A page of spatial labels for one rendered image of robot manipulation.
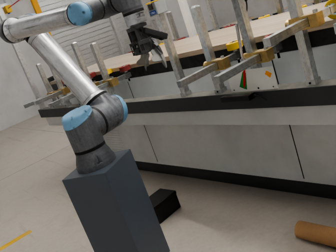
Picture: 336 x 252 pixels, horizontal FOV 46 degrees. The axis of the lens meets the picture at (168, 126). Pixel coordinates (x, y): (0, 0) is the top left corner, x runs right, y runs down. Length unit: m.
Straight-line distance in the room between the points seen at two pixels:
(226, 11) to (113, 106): 10.08
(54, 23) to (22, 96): 7.57
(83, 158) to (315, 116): 1.02
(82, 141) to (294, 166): 1.10
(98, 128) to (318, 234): 1.07
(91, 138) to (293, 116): 0.89
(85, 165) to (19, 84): 7.52
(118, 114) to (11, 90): 7.38
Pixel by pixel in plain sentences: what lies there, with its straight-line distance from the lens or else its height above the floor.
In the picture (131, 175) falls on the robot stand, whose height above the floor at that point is 0.49.
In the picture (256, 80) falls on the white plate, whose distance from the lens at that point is 1.79.
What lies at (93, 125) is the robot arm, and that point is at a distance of 1.82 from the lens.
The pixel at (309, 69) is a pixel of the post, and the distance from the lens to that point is 1.64.
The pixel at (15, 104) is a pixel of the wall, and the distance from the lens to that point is 9.24.
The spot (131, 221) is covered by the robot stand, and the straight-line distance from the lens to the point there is 1.88.
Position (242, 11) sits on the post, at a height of 1.05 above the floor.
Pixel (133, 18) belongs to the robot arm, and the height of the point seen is 1.17.
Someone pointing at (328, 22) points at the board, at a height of 0.89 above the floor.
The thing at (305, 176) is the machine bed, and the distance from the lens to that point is 2.20.
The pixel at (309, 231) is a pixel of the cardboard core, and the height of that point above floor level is 0.07.
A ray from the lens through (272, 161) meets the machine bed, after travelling 2.27.
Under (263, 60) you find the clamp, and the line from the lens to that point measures 1.73.
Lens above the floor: 1.15
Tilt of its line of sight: 15 degrees down
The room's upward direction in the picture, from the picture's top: 20 degrees counter-clockwise
